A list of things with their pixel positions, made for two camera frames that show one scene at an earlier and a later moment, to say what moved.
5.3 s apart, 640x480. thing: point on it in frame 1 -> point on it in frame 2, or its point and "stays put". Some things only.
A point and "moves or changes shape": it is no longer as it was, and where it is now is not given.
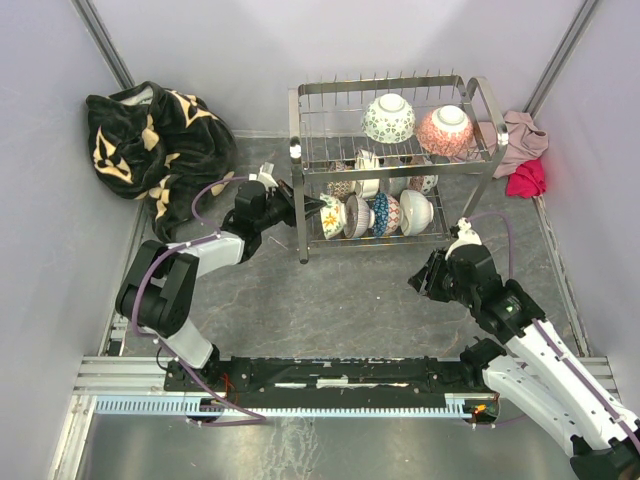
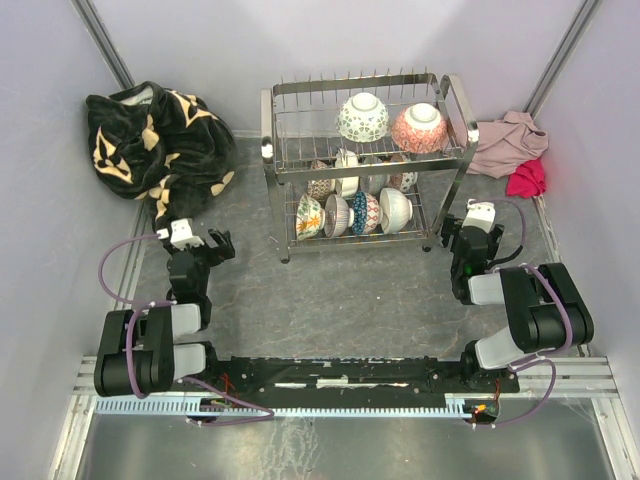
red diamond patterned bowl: x=389 y=119 -> x=363 y=118
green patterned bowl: x=445 y=131 -> x=419 y=128
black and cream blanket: x=161 y=146 stays put
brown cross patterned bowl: x=341 y=189 -> x=320 y=189
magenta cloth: x=528 y=180 stays put
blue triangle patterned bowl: x=380 y=214 -> x=359 y=213
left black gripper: x=312 y=206 -> x=225 y=249
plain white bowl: x=415 y=212 -> x=395 y=210
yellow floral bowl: x=333 y=216 -> x=310 y=218
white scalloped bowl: x=367 y=160 -> x=346 y=187
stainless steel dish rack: x=388 y=157 moves or changes shape
